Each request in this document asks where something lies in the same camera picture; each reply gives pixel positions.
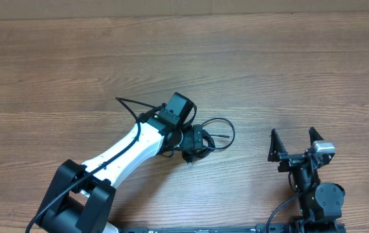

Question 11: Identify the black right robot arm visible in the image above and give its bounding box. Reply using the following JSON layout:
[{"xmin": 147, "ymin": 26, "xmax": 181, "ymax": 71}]
[{"xmin": 265, "ymin": 127, "xmax": 346, "ymax": 232}]

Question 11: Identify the thick black USB cable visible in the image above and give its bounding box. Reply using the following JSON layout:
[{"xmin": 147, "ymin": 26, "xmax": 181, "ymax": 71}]
[{"xmin": 181, "ymin": 129, "xmax": 217, "ymax": 168}]

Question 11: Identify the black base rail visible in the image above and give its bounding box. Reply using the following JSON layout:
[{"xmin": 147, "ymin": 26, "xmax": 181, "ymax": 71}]
[{"xmin": 119, "ymin": 223, "xmax": 346, "ymax": 233}]

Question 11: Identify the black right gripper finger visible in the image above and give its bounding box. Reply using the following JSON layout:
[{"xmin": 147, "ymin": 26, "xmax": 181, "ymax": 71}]
[
  {"xmin": 267, "ymin": 128, "xmax": 287, "ymax": 162},
  {"xmin": 309, "ymin": 127, "xmax": 324, "ymax": 149}
]

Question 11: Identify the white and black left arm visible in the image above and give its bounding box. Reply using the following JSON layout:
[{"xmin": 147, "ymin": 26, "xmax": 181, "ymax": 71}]
[{"xmin": 31, "ymin": 122, "xmax": 203, "ymax": 233}]

